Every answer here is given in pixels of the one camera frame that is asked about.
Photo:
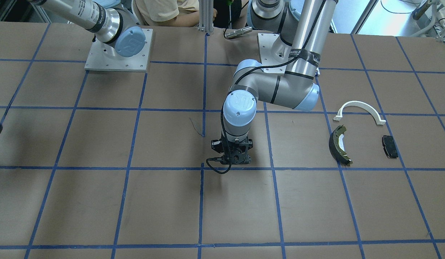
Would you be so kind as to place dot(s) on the white curved plastic bracket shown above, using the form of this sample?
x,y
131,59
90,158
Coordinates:
x,y
368,108

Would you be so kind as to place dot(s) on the seated person beige shirt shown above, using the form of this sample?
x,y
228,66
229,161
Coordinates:
x,y
169,13

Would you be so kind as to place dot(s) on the silver metal cylinder tool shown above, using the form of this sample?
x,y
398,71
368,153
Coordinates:
x,y
237,33

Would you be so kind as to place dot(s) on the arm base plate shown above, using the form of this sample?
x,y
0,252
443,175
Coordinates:
x,y
269,54
103,58

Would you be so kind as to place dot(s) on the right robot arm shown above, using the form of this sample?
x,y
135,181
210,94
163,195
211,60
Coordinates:
x,y
116,27

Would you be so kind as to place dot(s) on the aluminium frame post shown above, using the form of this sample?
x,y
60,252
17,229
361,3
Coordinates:
x,y
206,16

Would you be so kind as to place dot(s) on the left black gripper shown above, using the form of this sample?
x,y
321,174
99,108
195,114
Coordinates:
x,y
216,145

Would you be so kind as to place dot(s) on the green brake shoe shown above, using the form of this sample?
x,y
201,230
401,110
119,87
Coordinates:
x,y
336,145

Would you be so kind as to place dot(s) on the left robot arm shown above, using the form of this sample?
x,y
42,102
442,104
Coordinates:
x,y
288,82

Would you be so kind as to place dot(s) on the black brake pad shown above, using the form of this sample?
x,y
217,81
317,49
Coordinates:
x,y
389,146

